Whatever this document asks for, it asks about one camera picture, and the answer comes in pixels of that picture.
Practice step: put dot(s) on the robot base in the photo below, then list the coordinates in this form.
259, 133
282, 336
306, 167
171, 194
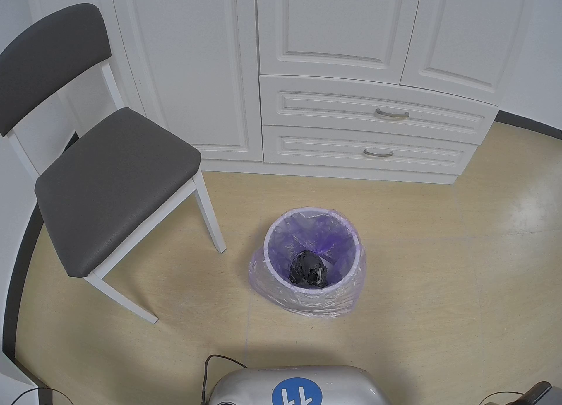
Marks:
342, 385

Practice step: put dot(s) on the white paper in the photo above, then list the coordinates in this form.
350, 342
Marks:
322, 272

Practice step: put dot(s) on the purple plastic bag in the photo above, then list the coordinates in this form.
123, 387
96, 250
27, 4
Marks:
307, 302

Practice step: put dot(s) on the pale grey trash bin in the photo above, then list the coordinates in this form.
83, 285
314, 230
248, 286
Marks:
274, 272

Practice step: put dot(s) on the black plastic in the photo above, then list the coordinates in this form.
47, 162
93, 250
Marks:
305, 268

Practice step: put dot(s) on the white wardrobe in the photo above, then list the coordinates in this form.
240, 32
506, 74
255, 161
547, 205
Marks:
333, 8

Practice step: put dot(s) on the white chair grey cushions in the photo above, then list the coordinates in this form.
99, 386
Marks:
114, 161

